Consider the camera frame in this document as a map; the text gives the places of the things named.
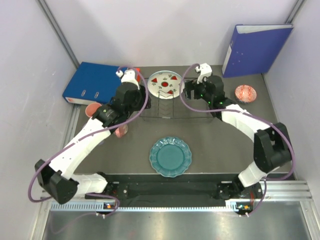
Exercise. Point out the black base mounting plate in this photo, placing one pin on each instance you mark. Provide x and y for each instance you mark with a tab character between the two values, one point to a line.
216	190

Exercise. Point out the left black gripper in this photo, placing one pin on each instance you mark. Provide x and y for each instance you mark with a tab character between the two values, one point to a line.
141	94

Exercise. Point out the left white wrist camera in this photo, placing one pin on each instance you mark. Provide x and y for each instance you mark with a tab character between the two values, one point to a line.
129	76

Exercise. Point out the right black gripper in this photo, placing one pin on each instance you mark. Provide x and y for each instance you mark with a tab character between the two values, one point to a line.
191	86

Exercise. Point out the black wire dish rack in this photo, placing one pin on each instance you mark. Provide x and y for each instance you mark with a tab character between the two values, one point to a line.
172	109

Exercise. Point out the purple binder standing upright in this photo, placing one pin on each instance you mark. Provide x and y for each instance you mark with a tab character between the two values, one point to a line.
253	48

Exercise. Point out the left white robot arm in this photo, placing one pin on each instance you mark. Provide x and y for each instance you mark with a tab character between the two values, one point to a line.
57	174

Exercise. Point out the small red cube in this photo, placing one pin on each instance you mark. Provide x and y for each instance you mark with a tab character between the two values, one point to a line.
137	76

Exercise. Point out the pink plastic cup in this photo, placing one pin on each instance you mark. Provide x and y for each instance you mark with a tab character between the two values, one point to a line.
91	109

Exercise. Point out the blue binder lying flat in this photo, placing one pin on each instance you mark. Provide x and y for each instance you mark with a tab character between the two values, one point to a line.
92	83

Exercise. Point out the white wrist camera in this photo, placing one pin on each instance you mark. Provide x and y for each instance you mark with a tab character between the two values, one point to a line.
205	71
129	76

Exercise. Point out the pink patterned mug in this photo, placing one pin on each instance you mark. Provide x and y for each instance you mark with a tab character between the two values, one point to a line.
121	131

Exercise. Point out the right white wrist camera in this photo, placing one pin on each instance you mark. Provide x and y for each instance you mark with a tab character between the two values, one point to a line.
205	71

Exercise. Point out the white plate with red fruit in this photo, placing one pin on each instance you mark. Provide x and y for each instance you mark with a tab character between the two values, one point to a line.
164	84

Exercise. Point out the white slotted cable duct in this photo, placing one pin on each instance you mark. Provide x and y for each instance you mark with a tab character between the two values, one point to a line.
105	206

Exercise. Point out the blue and orange patterned bowl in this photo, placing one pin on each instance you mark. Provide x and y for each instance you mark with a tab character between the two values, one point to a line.
245	94

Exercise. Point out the teal scalloped plate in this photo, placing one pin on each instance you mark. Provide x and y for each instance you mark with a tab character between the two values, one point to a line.
170	157

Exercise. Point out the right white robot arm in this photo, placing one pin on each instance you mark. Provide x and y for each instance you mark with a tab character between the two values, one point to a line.
271	143

